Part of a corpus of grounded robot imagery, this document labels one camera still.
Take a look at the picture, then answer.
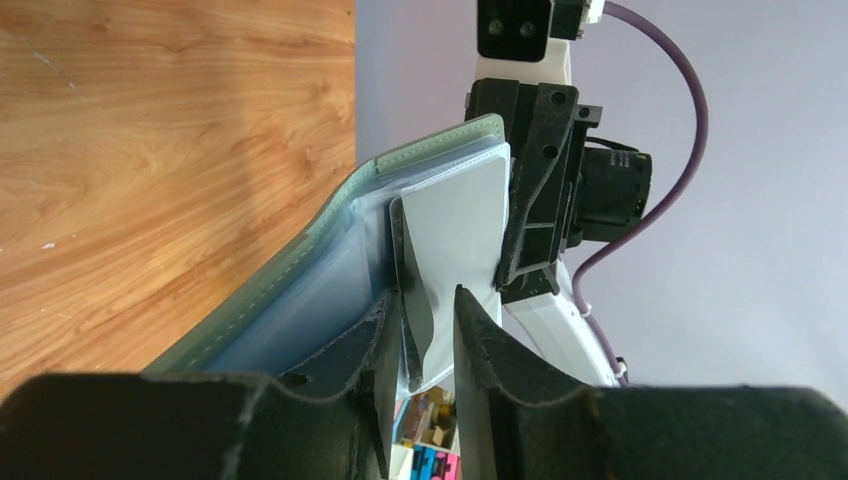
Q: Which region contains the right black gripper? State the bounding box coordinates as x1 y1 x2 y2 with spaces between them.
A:
466 78 653 304

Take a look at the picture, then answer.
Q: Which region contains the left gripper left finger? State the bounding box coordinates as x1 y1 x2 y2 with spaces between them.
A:
1 288 401 479

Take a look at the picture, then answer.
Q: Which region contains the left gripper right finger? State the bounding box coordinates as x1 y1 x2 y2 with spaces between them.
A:
454 287 847 479

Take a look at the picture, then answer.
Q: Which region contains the green card holder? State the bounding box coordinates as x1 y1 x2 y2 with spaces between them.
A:
150 114 510 398

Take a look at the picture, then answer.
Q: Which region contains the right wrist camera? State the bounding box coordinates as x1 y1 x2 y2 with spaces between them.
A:
475 0 606 85

